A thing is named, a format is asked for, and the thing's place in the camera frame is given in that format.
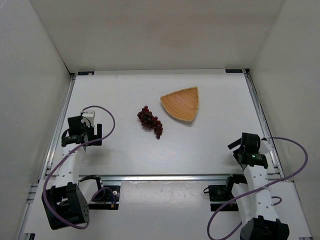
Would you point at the front aluminium frame rail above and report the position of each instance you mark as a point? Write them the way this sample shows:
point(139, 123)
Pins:
point(165, 178)

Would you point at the aluminium frame rail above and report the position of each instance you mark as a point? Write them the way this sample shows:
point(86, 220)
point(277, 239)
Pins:
point(48, 160)
point(165, 178)
point(263, 122)

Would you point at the red fake grape bunch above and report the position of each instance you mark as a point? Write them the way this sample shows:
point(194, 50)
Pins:
point(150, 122)

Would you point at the right aluminium frame rail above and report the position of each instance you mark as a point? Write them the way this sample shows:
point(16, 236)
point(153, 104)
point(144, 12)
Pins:
point(263, 122)

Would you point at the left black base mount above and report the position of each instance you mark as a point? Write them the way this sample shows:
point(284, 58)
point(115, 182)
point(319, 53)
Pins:
point(98, 195)

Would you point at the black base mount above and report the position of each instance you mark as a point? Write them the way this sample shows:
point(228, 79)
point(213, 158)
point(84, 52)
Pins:
point(98, 195)
point(219, 194)

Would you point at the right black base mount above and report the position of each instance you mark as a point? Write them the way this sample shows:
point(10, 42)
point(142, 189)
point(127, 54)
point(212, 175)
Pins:
point(219, 194)

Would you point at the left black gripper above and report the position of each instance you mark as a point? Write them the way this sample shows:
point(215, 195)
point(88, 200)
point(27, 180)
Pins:
point(94, 137)

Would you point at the triangular woven bamboo basket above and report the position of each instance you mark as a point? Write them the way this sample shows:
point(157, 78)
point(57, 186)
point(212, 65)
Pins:
point(182, 104)

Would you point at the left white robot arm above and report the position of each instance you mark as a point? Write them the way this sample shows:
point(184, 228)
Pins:
point(65, 196)

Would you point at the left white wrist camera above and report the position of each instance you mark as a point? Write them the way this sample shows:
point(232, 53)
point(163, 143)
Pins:
point(88, 117)

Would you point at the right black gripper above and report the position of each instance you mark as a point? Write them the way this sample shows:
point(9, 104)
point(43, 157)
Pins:
point(236, 149)

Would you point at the left aluminium frame rail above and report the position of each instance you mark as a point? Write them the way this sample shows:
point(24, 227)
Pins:
point(48, 160)

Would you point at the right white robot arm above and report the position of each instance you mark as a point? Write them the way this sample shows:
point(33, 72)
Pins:
point(258, 215)

